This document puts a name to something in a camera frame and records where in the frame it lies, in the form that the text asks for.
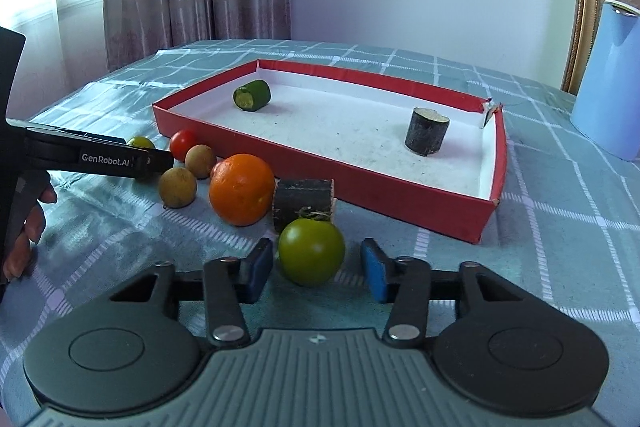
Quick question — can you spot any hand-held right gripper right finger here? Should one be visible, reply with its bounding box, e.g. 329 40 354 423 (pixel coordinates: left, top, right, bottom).
360 237 523 350

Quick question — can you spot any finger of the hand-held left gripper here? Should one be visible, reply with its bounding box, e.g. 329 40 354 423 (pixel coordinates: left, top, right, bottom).
5 119 127 144
22 128 175 180

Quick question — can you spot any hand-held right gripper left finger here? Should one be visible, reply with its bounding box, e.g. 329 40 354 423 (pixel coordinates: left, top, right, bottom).
107 238 275 348

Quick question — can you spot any large green tomato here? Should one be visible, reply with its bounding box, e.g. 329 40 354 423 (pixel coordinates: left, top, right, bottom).
278 217 346 286

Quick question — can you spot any red cherry tomato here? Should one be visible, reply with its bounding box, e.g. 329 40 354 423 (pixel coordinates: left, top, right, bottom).
169 129 201 161

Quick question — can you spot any brown longan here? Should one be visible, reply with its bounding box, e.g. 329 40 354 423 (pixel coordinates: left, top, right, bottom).
159 167 198 208
185 145 217 179

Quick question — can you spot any red cardboard box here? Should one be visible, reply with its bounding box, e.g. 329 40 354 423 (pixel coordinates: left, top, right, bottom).
152 59 508 244

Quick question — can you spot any person's left hand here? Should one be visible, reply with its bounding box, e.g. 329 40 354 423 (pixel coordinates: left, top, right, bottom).
2 182 58 280

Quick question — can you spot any small yellow-green tomato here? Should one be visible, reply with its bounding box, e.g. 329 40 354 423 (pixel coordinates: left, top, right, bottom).
126 136 157 182

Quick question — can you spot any orange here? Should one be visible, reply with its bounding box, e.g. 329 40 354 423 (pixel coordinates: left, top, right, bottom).
209 154 276 227

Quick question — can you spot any notched dark eggplant piece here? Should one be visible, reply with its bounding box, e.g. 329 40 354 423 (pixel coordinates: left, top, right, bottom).
405 107 450 156

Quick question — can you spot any green cucumber piece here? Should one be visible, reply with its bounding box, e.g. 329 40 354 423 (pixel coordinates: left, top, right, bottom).
233 80 272 112

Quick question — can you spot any green checked cloth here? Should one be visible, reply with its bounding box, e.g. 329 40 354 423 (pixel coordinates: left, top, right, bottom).
0 38 640 427

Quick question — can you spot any light blue container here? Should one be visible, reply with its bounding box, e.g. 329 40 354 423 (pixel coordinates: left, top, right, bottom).
570 0 640 162

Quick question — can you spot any gold frame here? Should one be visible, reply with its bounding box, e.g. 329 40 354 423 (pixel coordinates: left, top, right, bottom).
561 0 603 94

